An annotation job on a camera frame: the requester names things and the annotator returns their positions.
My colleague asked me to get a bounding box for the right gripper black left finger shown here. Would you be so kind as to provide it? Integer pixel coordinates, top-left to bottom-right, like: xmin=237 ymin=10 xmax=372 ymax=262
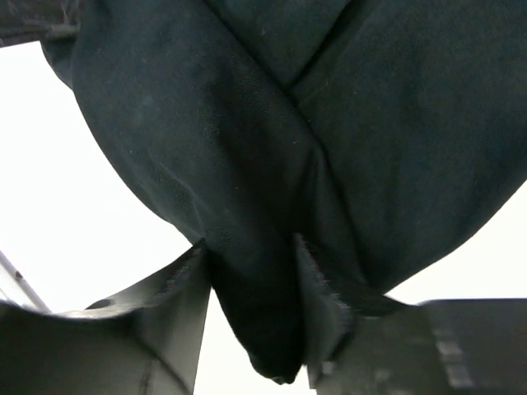
xmin=1 ymin=244 xmax=210 ymax=394

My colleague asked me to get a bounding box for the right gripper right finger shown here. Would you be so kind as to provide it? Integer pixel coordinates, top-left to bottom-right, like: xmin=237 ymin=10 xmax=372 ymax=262
xmin=295 ymin=235 xmax=526 ymax=394

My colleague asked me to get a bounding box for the black t shirt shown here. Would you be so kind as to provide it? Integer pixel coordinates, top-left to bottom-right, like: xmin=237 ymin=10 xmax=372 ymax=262
xmin=1 ymin=1 xmax=526 ymax=383

